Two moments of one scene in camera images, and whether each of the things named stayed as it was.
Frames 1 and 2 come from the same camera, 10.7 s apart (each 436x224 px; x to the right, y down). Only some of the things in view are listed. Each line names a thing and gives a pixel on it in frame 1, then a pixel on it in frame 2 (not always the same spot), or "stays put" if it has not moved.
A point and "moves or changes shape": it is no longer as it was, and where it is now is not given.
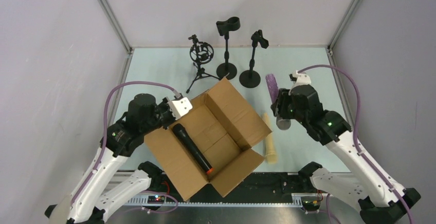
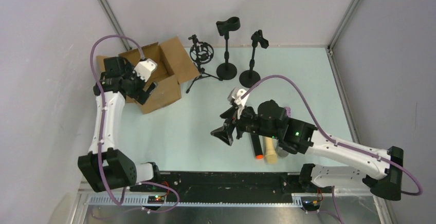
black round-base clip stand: [226, 69] stays put
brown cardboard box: [209, 144] → [174, 67]
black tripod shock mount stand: [201, 53] stays put
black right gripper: [282, 103] → [235, 127]
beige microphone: [271, 156] stays put
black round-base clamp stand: [251, 78] stays put
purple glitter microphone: [282, 124] moves or changes shape
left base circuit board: [156, 199] stays put
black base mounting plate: [258, 187] stays put
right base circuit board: [310, 203] stays put
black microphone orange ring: [194, 149] → [257, 146]
